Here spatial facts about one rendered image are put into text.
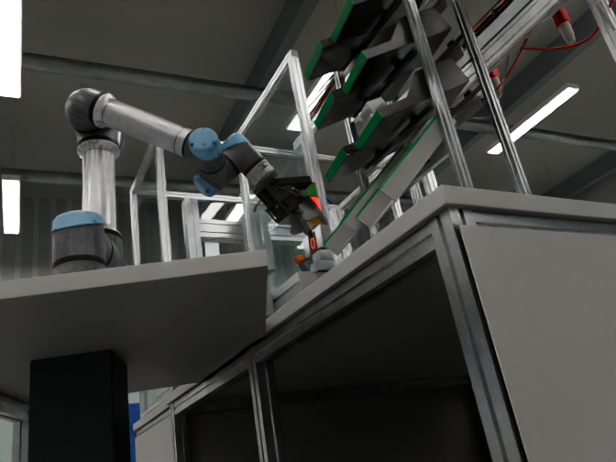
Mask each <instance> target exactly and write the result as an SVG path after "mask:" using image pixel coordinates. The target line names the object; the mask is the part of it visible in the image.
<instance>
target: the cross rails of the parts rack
mask: <svg viewBox="0 0 616 462"><path fill-rule="evenodd" d="M442 1H443V0H434V1H433V2H432V3H431V4H430V5H429V6H428V7H427V8H426V9H428V8H431V7H435V8H437V7H438V6H439V4H440V3H441V2H442ZM401 3H402V0H394V1H393V2H392V4H391V5H390V7H389V8H388V9H387V10H386V12H385V13H384V14H383V16H382V17H381V18H380V20H379V21H378V22H377V24H376V25H375V26H374V28H373V29H371V31H370V32H369V33H368V35H367V36H366V37H365V39H364V40H363V41H362V43H361V44H360V45H359V46H358V48H357V49H356V51H355V52H354V53H353V55H352V56H351V57H350V58H349V60H348V61H347V62H346V64H345V65H344V67H343V68H342V69H341V70H340V72H339V76H340V77H344V76H345V75H346V74H347V72H348V71H349V70H350V68H351V67H352V66H353V65H354V63H355V62H356V61H357V59H358V56H359V54H360V53H361V51H362V50H365V49H366V48H367V46H368V45H369V44H370V42H371V41H372V40H373V39H374V38H375V37H376V36H377V34H378V33H379V32H380V30H381V29H382V28H383V27H384V25H385V24H386V23H387V21H388V20H389V19H390V18H391V16H392V15H393V14H394V12H395V11H396V10H397V9H398V7H399V6H400V5H401ZM463 42H464V39H463V36H462V33H461V34H460V36H459V37H458V38H457V39H456V40H455V41H454V42H453V43H452V44H451V45H450V46H449V47H448V48H447V49H446V50H445V51H444V52H443V53H442V55H441V56H440V57H439V58H438V59H437V60H436V61H435V62H434V63H438V62H439V61H444V60H446V59H448V58H449V57H450V56H451V55H452V54H453V53H454V52H455V51H456V50H457V48H458V47H459V46H460V45H461V44H462V43H463ZM417 54H418V51H417V48H416V45H414V46H413V47H412V49H411V50H410V51H409V52H408V53H407V54H406V55H405V57H404V58H403V59H402V60H401V61H400V62H399V64H398V65H397V66H396V67H395V68H394V69H393V70H392V71H391V73H390V74H389V75H388V76H387V77H386V78H385V80H384V81H383V82H382V83H381V84H380V85H379V87H378V88H377V89H376V90H375V91H374V92H373V93H372V94H371V96H370V97H369V98H372V99H373V100H374V99H377V98H379V97H380V95H381V94H382V93H383V92H384V91H385V90H386V89H387V88H388V87H389V86H390V84H391V83H392V82H393V81H394V80H395V79H396V78H397V77H398V75H399V74H400V73H401V72H402V71H403V70H404V69H405V68H406V66H407V65H408V64H409V63H410V62H411V61H412V60H413V59H414V57H415V56H416V55H417ZM408 91H409V89H408V90H407V91H406V93H405V94H404V95H403V96H402V97H401V98H400V99H399V100H401V99H403V98H405V97H406V96H407V93H408ZM481 94H482V91H481V89H480V86H478V87H477V88H475V89H474V90H473V91H472V92H471V93H470V94H469V95H468V96H467V97H465V98H464V99H463V100H462V101H461V102H460V103H459V104H458V105H457V106H456V107H454V108H453V109H452V110H451V111H450V114H451V116H452V118H455V117H456V116H457V115H458V114H459V113H460V112H461V111H463V110H464V109H465V108H466V107H467V106H468V105H469V104H471V103H472V102H473V101H474V100H475V99H476V98H477V97H478V96H480V95H481ZM369 98H368V99H369ZM399 100H398V101H399ZM362 109H363V108H362V107H361V106H360V107H359V109H358V110H357V111H356V112H355V113H354V114H353V115H352V116H351V118H350V119H349V120H350V124H354V125H355V124H356V122H357V121H358V120H359V119H360V118H361V116H360V112H361V110H362ZM434 110H435V106H434V103H433V101H432V102H431V103H430V104H429V105H428V106H426V107H425V109H424V110H423V111H422V112H421V113H420V114H419V115H418V116H417V117H415V118H414V120H412V121H411V122H410V123H409V124H408V125H407V126H406V127H405V128H404V129H403V130H402V131H401V132H400V133H399V134H398V135H397V136H396V137H395V138H394V139H393V140H392V141H391V142H390V143H389V144H388V145H387V146H386V147H385V148H383V149H382V150H381V151H380V152H379V153H378V154H377V155H376V156H375V157H374V158H373V159H372V160H371V161H370V162H369V163H368V164H367V165H366V166H365V167H364V168H363V169H362V170H361V171H362V175H367V174H368V173H369V172H370V171H371V170H372V169H374V168H375V167H376V166H377V165H378V164H379V163H380V162H381V161H382V160H383V159H384V158H385V157H386V156H387V155H388V154H390V153H391V152H392V151H393V150H394V149H395V148H396V147H397V146H398V145H399V144H400V143H401V142H402V141H403V140H404V139H405V138H407V137H408V136H409V135H410V134H411V133H412V132H413V131H414V130H415V129H416V128H417V127H418V126H419V125H420V124H422V122H423V121H424V120H425V119H426V118H427V117H428V116H429V115H430V114H432V113H433V111H434Z"/></svg>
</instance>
